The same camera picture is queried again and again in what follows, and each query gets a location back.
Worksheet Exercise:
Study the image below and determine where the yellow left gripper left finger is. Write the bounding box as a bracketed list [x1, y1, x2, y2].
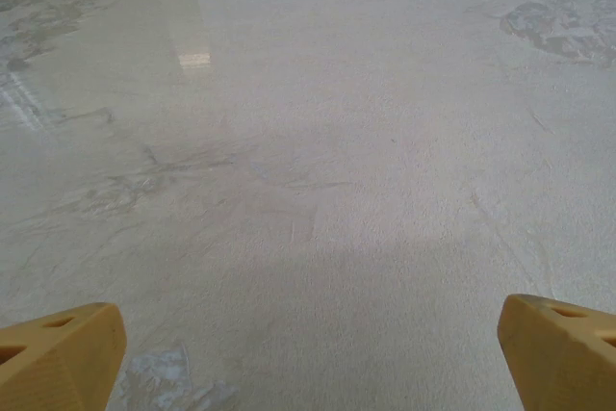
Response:
[0, 302, 129, 411]

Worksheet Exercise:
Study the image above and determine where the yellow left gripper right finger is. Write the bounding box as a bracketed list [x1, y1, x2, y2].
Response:
[498, 293, 616, 411]

